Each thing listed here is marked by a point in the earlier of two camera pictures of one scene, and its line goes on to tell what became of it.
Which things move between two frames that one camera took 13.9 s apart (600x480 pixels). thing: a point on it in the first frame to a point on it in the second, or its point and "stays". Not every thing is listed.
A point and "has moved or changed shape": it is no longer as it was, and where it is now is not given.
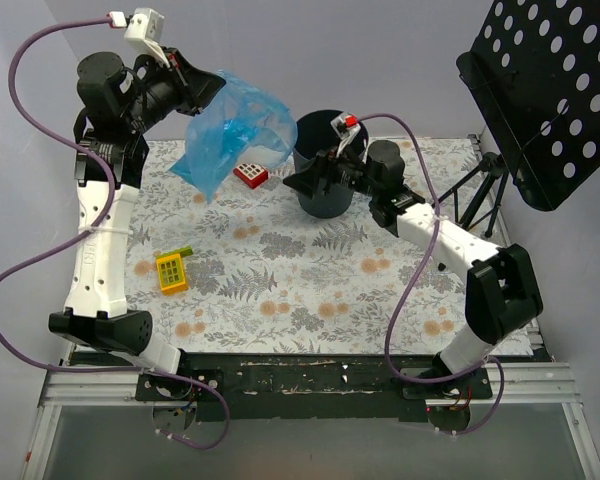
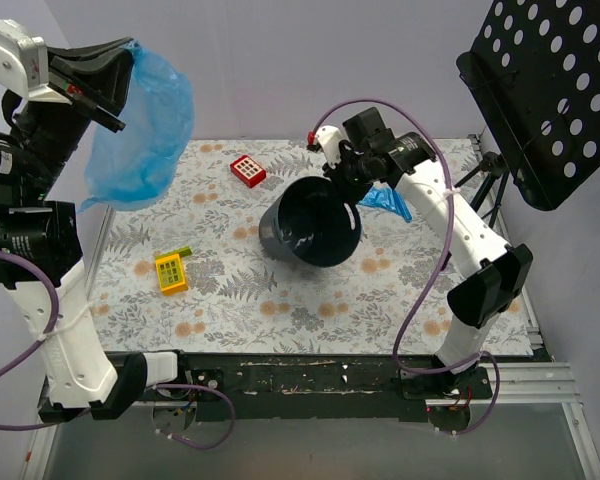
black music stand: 544,76 stays
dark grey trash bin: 315,139 has moved or changed shape
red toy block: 251,174 stays
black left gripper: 183,83 to 85,95
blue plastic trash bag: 240,124 has moved or changed shape
